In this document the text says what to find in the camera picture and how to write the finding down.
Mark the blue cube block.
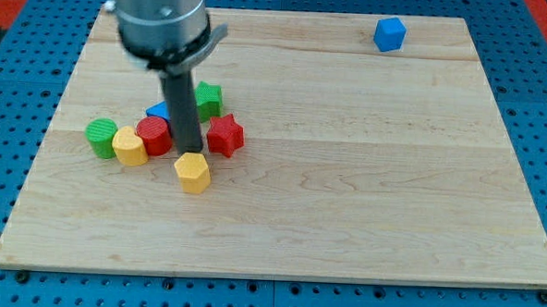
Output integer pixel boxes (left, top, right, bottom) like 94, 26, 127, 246
373, 17, 407, 52

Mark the yellow hexagon block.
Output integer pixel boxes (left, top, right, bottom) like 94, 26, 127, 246
174, 153, 212, 194

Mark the yellow heart block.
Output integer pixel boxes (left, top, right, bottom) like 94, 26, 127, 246
111, 126, 149, 166

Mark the red cylinder block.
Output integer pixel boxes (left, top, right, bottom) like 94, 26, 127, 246
136, 116, 172, 156

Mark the blue triangle block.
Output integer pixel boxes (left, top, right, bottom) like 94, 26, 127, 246
145, 102, 171, 122

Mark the red star block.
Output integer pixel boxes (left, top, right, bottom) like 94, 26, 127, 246
207, 114, 245, 158

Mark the green star block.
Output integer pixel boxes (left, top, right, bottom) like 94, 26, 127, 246
195, 82, 223, 123

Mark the wooden board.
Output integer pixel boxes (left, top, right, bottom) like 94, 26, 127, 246
0, 8, 547, 289

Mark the green cylinder block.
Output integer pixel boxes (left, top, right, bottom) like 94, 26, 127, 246
85, 118, 117, 159

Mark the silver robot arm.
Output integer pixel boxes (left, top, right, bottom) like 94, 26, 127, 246
114, 0, 228, 75

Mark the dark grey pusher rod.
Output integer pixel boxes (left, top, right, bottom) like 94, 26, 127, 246
159, 71, 203, 154

